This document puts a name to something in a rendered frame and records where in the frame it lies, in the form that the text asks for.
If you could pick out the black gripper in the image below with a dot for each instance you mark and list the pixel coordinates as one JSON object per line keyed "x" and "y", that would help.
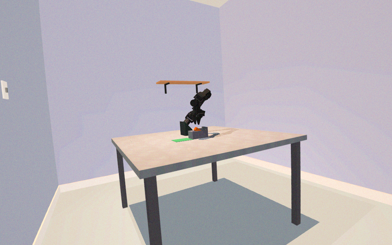
{"x": 196, "y": 115}

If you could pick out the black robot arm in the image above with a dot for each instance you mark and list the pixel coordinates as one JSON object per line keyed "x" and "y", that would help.
{"x": 200, "y": 97}

